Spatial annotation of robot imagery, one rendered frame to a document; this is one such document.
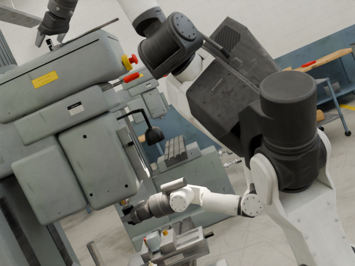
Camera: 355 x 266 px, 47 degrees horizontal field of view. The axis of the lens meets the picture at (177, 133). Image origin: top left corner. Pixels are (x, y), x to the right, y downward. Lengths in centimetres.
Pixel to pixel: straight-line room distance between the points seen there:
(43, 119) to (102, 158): 24
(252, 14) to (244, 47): 703
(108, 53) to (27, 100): 32
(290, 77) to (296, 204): 32
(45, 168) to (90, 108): 27
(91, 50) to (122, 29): 674
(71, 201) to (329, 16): 740
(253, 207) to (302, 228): 40
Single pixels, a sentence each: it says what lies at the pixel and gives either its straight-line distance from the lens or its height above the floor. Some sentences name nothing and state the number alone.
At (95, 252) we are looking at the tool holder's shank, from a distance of 123.
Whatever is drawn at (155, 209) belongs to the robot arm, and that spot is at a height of 123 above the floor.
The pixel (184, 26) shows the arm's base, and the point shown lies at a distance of 108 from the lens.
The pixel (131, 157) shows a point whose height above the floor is 144.
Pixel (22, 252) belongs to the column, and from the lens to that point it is 161.
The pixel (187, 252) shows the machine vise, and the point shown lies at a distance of 175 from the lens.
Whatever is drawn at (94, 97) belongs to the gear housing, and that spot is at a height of 169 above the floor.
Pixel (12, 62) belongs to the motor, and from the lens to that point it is 164.
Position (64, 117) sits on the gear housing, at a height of 167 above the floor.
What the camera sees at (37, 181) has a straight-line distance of 154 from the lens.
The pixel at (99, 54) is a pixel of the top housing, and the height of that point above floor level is 181.
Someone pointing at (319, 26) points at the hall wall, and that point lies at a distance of 838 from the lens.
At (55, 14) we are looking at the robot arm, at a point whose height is 199.
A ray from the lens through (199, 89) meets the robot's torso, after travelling 109.
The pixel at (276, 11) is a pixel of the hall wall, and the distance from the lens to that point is 822.
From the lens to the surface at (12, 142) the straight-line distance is 155.
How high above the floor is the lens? 164
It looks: 7 degrees down
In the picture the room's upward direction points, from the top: 24 degrees counter-clockwise
